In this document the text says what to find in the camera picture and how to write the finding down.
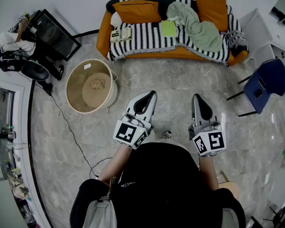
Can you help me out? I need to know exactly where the white cabinet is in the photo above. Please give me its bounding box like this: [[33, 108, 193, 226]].
[[238, 7, 285, 73]]

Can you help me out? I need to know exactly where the orange zippered cushion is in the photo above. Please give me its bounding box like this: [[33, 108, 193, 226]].
[[112, 0, 162, 25]]

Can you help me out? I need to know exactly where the orange sofa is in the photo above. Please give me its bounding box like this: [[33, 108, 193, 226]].
[[96, 0, 250, 67]]

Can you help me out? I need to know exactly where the round beige basket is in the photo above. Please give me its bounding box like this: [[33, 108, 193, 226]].
[[66, 58, 119, 114]]

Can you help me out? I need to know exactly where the black floor cable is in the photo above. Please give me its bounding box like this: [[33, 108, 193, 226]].
[[48, 93, 114, 179]]

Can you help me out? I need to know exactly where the blue chair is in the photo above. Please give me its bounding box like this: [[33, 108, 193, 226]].
[[227, 58, 285, 117]]

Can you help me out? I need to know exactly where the white paperback book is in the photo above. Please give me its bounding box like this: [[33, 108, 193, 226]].
[[110, 27, 133, 43]]

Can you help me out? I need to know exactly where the green knitted blanket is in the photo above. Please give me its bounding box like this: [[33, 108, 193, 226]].
[[166, 1, 223, 53]]

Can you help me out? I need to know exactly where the black white striped throw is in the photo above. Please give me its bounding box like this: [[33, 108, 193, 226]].
[[106, 0, 249, 65]]

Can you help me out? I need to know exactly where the person's right forearm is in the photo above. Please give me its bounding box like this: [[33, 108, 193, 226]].
[[199, 155, 219, 191]]

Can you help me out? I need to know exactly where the person's black shirt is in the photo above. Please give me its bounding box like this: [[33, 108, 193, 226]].
[[70, 142, 247, 228]]

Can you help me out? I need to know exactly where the person's left forearm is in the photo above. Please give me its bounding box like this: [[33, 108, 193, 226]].
[[97, 146, 133, 187]]

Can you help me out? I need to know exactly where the black monitor screen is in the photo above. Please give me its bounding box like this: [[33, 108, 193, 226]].
[[29, 8, 82, 62]]

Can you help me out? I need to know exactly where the black power adapter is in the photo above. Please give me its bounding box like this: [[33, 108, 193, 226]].
[[42, 81, 53, 95]]

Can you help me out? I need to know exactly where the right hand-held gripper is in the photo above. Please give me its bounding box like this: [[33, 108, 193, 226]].
[[188, 93, 228, 157]]

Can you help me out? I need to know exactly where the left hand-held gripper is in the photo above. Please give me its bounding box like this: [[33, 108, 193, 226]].
[[113, 90, 158, 150]]

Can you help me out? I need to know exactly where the green book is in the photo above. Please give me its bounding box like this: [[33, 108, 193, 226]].
[[161, 19, 178, 38]]

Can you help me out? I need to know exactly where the grey shoulder strap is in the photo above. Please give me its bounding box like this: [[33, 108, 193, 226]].
[[222, 208, 240, 228], [82, 193, 118, 228]]

